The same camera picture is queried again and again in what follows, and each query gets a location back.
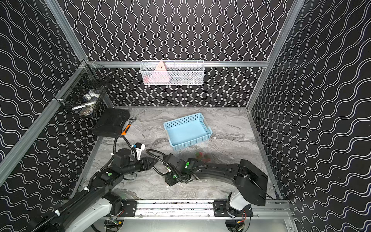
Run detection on red strawberry with stem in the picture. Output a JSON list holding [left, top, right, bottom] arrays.
[[203, 156, 211, 162], [195, 152, 203, 159]]

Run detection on clear plastic clamshell container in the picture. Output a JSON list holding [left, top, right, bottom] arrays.
[[195, 151, 212, 162]]

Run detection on light blue perforated plastic basket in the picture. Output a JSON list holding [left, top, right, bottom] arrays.
[[163, 113, 213, 151]]

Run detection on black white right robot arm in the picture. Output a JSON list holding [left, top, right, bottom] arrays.
[[163, 154, 268, 217]]

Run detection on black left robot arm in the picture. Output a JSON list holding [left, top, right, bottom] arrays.
[[26, 143, 157, 232]]

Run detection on black plastic case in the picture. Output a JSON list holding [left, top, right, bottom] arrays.
[[92, 108, 130, 138]]

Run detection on white items in corner basket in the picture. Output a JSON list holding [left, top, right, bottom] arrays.
[[71, 90, 100, 117]]

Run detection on pink triangular object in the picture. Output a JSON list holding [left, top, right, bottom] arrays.
[[149, 61, 170, 84]]

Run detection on orange handled wrench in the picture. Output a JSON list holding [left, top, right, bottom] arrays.
[[121, 117, 137, 135]]

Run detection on white wire wall basket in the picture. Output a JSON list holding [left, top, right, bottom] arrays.
[[140, 60, 205, 86]]

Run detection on black wire corner basket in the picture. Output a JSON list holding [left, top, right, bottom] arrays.
[[56, 60, 114, 118]]

